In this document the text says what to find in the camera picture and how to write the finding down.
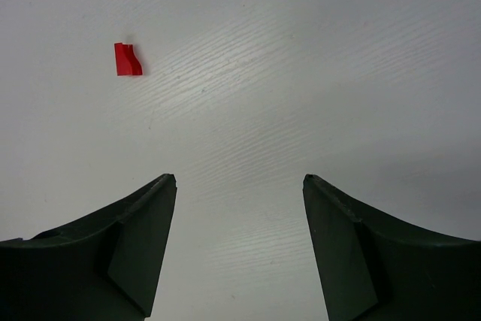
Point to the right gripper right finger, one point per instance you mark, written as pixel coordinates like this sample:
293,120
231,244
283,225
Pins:
374,266

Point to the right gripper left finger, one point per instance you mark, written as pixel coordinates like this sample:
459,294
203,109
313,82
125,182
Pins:
103,266

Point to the small red lego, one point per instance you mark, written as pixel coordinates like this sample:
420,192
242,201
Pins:
127,64

